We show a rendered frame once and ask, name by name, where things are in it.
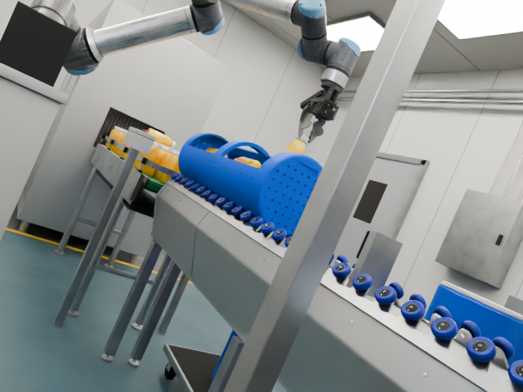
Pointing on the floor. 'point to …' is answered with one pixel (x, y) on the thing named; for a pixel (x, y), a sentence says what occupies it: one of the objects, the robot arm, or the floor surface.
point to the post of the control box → (96, 237)
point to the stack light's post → (173, 305)
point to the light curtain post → (334, 195)
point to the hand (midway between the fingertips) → (304, 136)
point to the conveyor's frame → (135, 202)
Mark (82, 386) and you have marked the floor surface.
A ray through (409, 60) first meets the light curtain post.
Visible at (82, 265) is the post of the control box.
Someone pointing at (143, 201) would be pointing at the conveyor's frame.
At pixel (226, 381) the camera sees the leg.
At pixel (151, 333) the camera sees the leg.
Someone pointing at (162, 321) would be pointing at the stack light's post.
